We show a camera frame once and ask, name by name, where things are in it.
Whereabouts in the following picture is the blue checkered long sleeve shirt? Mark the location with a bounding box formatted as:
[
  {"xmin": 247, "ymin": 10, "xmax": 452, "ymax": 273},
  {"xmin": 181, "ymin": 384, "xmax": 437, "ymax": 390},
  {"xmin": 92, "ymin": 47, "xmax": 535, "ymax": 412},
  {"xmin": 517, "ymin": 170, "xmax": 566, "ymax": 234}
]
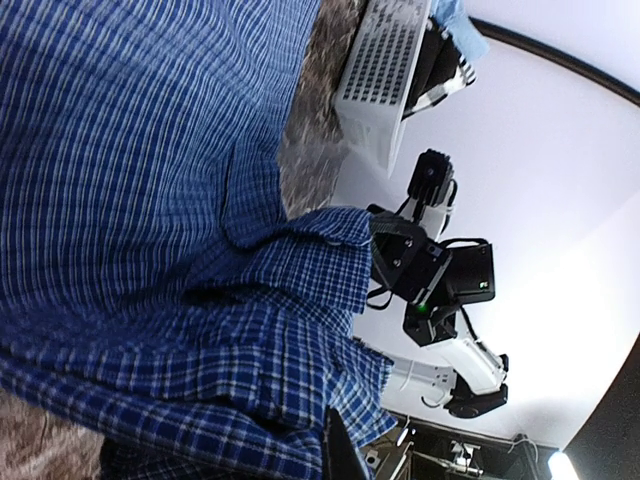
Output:
[{"xmin": 1, "ymin": 1, "xmax": 396, "ymax": 479}]

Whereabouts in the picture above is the black garment in basket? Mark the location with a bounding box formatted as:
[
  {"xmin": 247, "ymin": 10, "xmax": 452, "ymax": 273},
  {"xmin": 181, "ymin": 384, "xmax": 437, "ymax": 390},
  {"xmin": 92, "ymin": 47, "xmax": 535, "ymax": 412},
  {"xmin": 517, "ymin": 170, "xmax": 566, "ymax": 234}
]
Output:
[{"xmin": 403, "ymin": 20, "xmax": 460, "ymax": 119}]

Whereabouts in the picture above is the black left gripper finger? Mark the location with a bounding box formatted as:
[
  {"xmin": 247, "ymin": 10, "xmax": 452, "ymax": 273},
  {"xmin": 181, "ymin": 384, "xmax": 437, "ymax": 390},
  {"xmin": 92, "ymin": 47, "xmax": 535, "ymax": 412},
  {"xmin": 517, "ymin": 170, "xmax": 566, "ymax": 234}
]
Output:
[{"xmin": 322, "ymin": 408, "xmax": 368, "ymax": 480}]

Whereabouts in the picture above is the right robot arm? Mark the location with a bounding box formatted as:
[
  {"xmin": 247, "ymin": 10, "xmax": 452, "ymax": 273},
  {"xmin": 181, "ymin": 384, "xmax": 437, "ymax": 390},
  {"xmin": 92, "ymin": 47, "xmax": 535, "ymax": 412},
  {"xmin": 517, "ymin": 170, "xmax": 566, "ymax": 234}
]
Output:
[{"xmin": 367, "ymin": 204, "xmax": 509, "ymax": 419}]

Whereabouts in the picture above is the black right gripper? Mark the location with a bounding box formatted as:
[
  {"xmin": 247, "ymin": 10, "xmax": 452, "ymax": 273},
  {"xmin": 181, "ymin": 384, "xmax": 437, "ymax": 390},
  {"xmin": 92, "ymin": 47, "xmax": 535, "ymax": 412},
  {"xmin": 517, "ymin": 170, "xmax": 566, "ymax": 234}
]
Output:
[{"xmin": 367, "ymin": 204, "xmax": 453, "ymax": 305}]

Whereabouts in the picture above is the black white plaid shirt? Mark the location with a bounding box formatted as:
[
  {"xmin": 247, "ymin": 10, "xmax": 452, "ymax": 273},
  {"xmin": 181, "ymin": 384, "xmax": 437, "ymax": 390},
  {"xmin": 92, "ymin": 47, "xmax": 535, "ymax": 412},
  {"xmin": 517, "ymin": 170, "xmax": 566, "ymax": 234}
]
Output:
[{"xmin": 411, "ymin": 55, "xmax": 477, "ymax": 114}]

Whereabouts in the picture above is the light blue shirt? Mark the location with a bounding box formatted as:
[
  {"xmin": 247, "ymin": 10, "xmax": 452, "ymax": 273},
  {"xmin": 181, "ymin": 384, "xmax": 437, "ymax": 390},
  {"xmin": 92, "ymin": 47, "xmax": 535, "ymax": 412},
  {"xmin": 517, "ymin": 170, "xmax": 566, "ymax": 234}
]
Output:
[{"xmin": 430, "ymin": 0, "xmax": 489, "ymax": 62}]

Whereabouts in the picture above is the white plastic laundry basket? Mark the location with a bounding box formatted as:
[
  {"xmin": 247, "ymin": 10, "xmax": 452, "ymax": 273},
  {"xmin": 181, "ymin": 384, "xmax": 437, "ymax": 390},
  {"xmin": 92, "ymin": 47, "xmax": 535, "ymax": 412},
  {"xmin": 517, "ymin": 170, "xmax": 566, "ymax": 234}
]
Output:
[{"xmin": 333, "ymin": 0, "xmax": 431, "ymax": 175}]

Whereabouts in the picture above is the right black corner post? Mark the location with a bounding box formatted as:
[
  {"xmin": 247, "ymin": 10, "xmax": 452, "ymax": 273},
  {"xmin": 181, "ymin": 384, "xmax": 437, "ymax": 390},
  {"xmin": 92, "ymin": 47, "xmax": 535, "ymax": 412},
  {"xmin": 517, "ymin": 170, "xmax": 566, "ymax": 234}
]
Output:
[{"xmin": 470, "ymin": 17, "xmax": 639, "ymax": 107}]

